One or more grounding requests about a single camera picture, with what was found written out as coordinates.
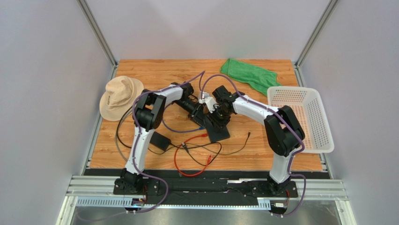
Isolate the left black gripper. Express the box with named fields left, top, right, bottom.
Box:
left=174, top=99, right=206, bottom=129

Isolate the blue ethernet cable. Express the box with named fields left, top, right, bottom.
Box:
left=161, top=104, right=206, bottom=134

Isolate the black network switch box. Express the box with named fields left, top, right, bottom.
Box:
left=205, top=116, right=230, bottom=143

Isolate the red ethernet cable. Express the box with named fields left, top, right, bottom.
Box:
left=173, top=133, right=213, bottom=178

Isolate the thin black adapter cable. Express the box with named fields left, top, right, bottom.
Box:
left=180, top=130, right=252, bottom=156

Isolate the black power cord with plug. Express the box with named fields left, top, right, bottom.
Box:
left=148, top=140, right=222, bottom=166

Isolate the black ethernet cable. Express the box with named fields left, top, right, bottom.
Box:
left=116, top=106, right=135, bottom=149

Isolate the grey ethernet cable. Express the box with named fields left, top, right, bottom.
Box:
left=114, top=107, right=133, bottom=163

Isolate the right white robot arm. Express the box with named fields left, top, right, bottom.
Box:
left=207, top=86, right=305, bottom=195

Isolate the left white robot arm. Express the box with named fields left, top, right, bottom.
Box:
left=115, top=82, right=194, bottom=193

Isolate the black power adapter brick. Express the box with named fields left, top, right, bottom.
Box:
left=150, top=132, right=171, bottom=151

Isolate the green cloth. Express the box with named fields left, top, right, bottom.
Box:
left=220, top=59, right=282, bottom=96

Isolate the beige bucket hat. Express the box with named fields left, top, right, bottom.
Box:
left=99, top=76, right=144, bottom=121

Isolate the white plastic basket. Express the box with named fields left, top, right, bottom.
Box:
left=267, top=86, right=334, bottom=154

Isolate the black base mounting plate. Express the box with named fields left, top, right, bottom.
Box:
left=83, top=169, right=331, bottom=207

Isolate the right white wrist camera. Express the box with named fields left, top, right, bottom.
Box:
left=199, top=97, right=217, bottom=113

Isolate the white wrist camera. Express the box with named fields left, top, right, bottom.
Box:
left=199, top=97, right=217, bottom=113
left=198, top=91, right=209, bottom=101

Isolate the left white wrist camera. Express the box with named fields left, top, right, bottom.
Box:
left=198, top=91, right=209, bottom=101

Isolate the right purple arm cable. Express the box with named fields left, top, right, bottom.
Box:
left=199, top=73, right=307, bottom=218

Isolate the aluminium frame rail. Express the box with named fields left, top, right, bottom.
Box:
left=57, top=176, right=356, bottom=225

